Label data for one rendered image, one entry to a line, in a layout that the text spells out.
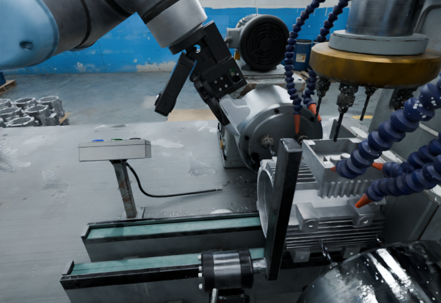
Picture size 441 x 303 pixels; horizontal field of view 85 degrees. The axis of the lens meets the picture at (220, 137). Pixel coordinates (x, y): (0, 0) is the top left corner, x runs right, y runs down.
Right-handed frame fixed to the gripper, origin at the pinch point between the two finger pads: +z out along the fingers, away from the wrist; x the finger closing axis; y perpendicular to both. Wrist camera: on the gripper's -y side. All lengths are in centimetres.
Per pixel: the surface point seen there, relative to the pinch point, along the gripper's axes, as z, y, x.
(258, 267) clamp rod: 13.2, -5.7, -20.1
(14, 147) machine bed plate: -16, -100, 63
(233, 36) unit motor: -7, 13, 56
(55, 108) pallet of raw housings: -16, -166, 201
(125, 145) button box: -5.0, -27.4, 12.9
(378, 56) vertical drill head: -6.0, 23.4, -12.5
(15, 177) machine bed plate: -8, -87, 39
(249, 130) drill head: 10.2, 2.1, 15.1
